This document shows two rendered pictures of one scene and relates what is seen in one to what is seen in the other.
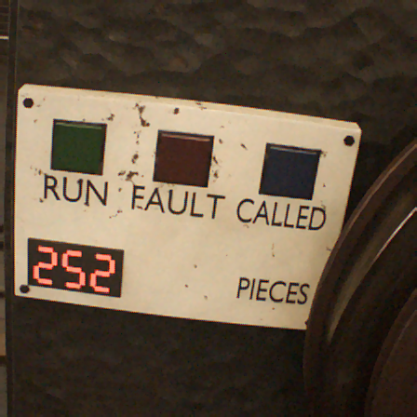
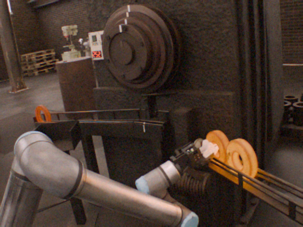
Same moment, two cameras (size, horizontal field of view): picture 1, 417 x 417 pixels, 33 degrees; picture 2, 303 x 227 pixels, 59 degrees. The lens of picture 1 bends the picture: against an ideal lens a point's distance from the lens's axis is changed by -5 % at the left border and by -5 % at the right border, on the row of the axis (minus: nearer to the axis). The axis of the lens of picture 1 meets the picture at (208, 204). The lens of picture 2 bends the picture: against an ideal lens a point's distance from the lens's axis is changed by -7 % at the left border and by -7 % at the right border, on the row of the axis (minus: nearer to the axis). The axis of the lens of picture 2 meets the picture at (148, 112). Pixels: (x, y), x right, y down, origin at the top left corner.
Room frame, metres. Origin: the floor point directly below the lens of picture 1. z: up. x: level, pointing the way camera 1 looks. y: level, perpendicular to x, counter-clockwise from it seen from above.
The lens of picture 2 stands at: (-0.72, -1.30, 1.23)
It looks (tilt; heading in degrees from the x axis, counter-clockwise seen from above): 17 degrees down; 40
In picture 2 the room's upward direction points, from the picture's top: 7 degrees counter-clockwise
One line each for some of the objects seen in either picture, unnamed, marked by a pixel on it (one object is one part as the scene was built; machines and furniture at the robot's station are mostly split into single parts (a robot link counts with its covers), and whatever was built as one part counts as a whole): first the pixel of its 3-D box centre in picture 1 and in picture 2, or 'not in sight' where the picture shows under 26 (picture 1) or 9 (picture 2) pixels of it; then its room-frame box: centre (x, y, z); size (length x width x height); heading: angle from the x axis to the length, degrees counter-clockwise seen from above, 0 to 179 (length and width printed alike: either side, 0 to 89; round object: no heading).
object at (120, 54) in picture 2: not in sight; (126, 52); (0.33, -0.33, 1.11); 0.28 x 0.06 x 0.28; 92
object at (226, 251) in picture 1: (176, 214); (105, 45); (0.52, 0.02, 1.15); 0.26 x 0.02 x 0.18; 92
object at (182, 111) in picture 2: not in sight; (185, 130); (0.45, -0.56, 0.68); 0.11 x 0.08 x 0.24; 2
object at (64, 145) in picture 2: not in sight; (66, 179); (0.12, 0.16, 0.36); 0.26 x 0.20 x 0.72; 127
